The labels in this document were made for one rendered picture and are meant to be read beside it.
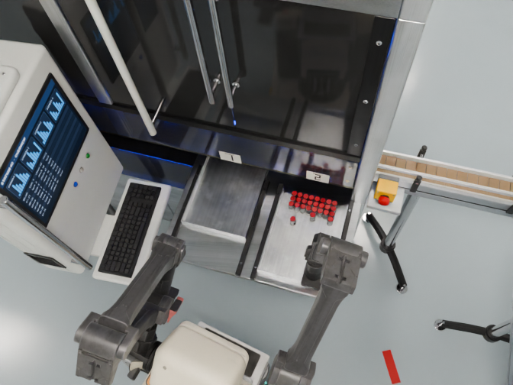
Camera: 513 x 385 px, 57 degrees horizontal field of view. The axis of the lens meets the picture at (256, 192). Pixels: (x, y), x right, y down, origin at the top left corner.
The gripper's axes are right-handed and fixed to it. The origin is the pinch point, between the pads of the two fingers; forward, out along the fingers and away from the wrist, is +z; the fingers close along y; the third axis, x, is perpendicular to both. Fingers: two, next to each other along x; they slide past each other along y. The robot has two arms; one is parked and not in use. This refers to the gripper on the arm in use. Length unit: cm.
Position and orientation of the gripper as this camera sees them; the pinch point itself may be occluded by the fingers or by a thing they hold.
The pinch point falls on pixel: (311, 283)
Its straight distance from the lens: 172.1
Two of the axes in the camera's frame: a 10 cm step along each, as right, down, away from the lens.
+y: 3.1, -8.1, 5.1
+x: -9.5, -2.4, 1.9
